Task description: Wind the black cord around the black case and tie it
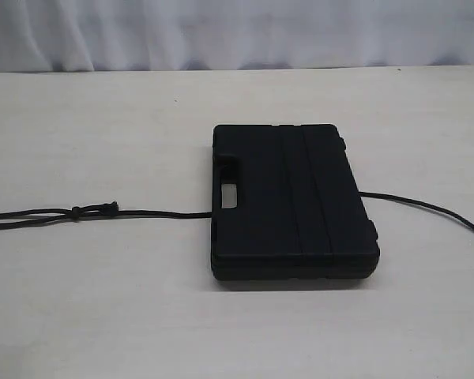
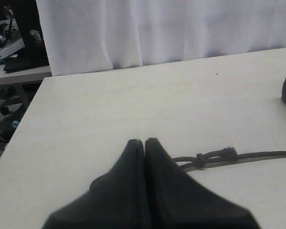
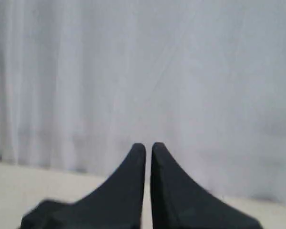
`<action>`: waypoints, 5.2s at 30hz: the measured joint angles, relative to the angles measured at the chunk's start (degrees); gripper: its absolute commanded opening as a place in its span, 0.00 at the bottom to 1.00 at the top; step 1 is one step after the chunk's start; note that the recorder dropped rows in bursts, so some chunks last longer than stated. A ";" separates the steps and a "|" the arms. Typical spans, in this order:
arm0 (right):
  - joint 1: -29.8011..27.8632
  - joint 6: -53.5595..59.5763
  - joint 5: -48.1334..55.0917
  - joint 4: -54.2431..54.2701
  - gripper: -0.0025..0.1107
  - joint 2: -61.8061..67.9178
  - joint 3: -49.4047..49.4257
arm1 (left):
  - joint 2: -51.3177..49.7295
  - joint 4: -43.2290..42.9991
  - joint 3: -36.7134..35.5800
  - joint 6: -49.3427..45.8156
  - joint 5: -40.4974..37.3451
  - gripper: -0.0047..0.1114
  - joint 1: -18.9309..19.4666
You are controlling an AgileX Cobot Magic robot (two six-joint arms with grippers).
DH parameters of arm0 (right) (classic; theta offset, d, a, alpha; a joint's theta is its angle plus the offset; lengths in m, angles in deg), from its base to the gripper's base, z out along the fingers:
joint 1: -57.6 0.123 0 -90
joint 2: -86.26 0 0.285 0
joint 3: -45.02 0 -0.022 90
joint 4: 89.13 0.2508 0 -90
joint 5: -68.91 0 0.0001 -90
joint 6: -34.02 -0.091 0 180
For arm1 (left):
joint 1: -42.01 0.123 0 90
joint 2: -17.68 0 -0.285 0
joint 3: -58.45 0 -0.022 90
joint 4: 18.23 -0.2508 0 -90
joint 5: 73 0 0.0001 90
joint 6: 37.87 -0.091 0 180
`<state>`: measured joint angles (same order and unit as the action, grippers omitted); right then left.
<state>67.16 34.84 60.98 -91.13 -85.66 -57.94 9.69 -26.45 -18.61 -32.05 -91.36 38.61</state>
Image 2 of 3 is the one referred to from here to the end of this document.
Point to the clutter on side table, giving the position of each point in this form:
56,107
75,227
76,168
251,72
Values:
22,45

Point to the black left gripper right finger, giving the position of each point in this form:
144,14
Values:
177,201

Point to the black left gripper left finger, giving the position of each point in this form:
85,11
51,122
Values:
115,200

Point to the grey side table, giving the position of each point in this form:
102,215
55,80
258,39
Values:
18,79

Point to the white backdrop curtain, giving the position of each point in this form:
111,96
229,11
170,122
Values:
84,36

